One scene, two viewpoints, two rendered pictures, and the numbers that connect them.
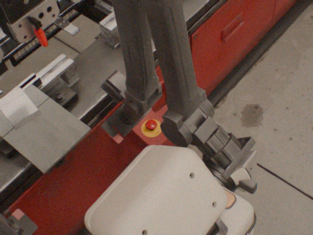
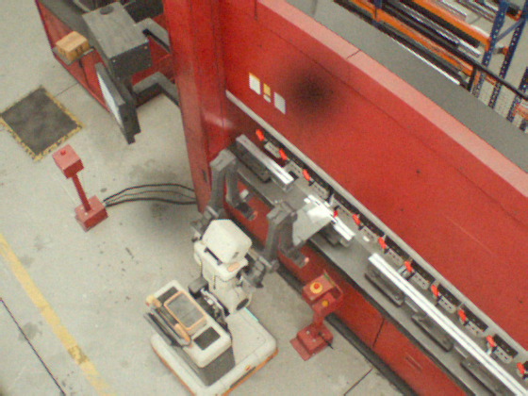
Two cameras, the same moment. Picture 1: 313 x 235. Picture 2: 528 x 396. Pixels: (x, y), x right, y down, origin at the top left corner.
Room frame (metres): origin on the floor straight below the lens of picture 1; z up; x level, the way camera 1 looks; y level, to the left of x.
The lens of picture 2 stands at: (0.64, -1.64, 4.03)
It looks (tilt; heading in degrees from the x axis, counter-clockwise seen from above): 54 degrees down; 96
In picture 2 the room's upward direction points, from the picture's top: 3 degrees counter-clockwise
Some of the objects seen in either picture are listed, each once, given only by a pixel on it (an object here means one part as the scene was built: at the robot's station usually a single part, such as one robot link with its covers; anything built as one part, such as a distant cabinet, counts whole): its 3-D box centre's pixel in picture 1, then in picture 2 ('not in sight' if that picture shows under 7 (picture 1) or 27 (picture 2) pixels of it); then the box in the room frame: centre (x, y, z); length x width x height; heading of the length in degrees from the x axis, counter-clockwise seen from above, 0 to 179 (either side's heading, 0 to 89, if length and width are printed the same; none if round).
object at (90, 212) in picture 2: not in sight; (78, 187); (-1.03, 0.96, 0.41); 0.25 x 0.20 x 0.83; 44
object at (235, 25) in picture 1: (233, 27); (412, 363); (1.41, -0.39, 0.58); 0.15 x 0.02 x 0.07; 134
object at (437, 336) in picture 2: not in sight; (432, 331); (1.47, -0.31, 0.89); 0.30 x 0.05 x 0.03; 134
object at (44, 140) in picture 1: (37, 126); (305, 222); (0.71, 0.35, 1.00); 0.26 x 0.18 x 0.01; 44
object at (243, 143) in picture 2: not in sight; (264, 162); (0.43, 0.85, 0.92); 0.50 x 0.06 x 0.10; 134
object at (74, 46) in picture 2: not in sight; (71, 44); (-1.22, 1.95, 1.04); 0.30 x 0.26 x 0.12; 135
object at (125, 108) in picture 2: not in sight; (119, 101); (-0.47, 0.92, 1.42); 0.45 x 0.12 x 0.36; 124
